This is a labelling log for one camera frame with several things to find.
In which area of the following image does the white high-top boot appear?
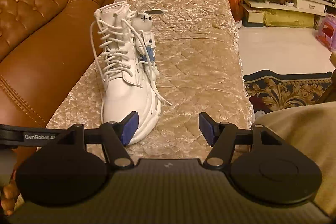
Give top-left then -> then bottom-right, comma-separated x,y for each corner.
94,0 -> 164,145

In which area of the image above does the white shoelace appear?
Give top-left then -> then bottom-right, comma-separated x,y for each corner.
94,8 -> 171,105

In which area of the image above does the dark floral patterned rug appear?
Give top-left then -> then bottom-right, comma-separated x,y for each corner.
243,70 -> 333,113

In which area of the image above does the beige quilted velvet cover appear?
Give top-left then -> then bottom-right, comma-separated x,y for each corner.
14,0 -> 255,212

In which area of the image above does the beige trouser leg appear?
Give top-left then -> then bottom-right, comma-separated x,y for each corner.
255,102 -> 336,219

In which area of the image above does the white rabbit plush charm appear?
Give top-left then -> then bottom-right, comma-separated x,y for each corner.
131,1 -> 167,80

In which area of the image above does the brown leather sofa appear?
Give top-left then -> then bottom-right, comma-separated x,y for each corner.
1,0 -> 115,128

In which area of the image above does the red plastic bag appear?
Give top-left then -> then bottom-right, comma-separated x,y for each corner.
228,0 -> 244,22

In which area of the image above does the pink plastic stool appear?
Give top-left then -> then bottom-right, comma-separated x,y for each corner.
315,14 -> 336,52

